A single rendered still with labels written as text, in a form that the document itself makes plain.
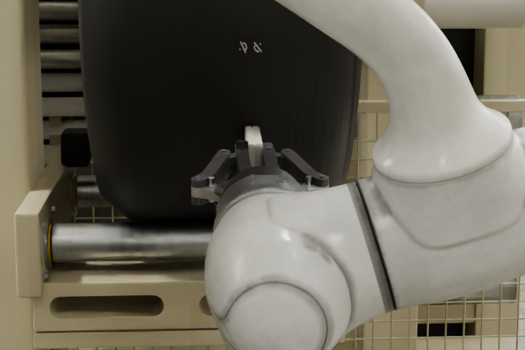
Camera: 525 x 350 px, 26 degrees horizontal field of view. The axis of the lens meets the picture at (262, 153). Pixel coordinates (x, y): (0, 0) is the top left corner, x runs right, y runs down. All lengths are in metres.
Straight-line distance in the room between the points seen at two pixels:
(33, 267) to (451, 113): 0.64
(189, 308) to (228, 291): 0.53
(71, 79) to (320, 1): 1.06
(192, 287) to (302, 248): 0.53
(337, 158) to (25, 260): 0.37
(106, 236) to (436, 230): 0.60
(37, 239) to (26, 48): 0.24
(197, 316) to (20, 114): 0.32
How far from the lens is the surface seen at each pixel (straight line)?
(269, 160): 1.09
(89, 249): 1.33
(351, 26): 0.76
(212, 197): 1.03
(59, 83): 1.78
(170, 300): 1.32
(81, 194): 1.60
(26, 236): 1.29
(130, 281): 1.31
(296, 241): 0.80
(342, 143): 1.25
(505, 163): 0.81
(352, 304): 0.82
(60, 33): 1.78
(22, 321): 1.44
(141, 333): 1.33
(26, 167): 1.39
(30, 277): 1.30
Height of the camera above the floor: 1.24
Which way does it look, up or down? 10 degrees down
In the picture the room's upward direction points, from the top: straight up
